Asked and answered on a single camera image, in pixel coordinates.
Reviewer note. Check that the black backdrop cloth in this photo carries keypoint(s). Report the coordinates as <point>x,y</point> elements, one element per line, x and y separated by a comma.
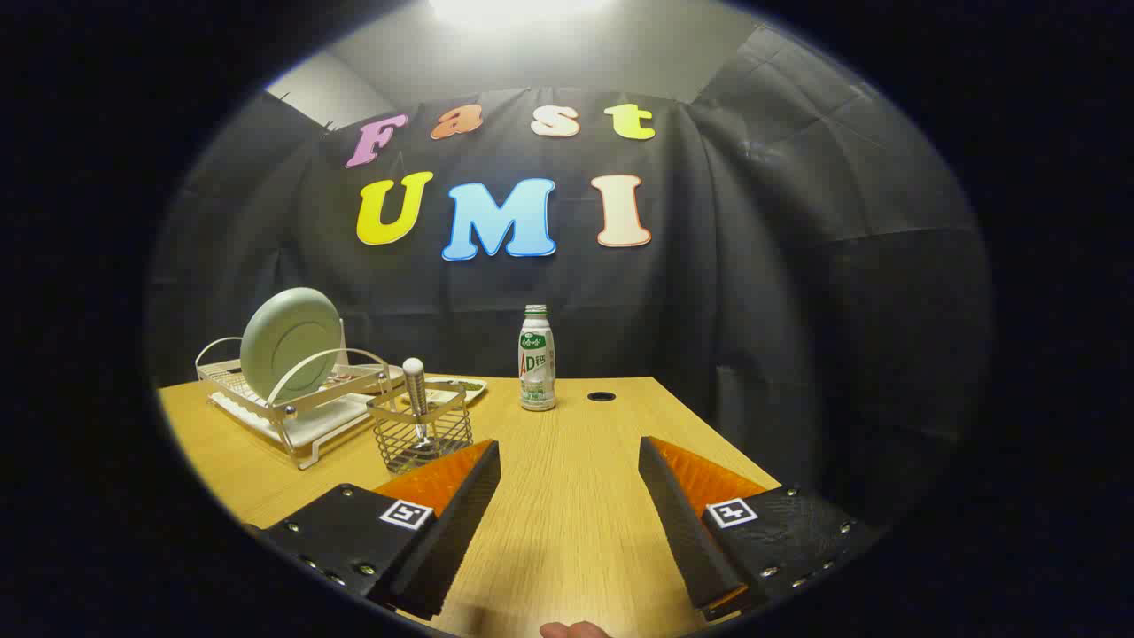
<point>753,310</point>

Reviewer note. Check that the pale green plate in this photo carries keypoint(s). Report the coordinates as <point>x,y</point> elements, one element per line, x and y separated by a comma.
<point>288,341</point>

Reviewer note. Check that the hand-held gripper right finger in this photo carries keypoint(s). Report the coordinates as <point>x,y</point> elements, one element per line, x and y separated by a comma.
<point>687,532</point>

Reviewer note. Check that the white drink bottle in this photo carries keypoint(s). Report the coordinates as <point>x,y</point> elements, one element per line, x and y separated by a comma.
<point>537,363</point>

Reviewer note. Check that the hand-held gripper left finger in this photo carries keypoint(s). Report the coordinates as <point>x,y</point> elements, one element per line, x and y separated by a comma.
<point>452,532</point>

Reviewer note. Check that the white drip tray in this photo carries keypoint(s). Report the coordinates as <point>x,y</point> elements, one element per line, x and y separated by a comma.
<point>323,427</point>

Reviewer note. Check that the white divided tray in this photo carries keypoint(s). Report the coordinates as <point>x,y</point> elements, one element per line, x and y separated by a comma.
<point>461,388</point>

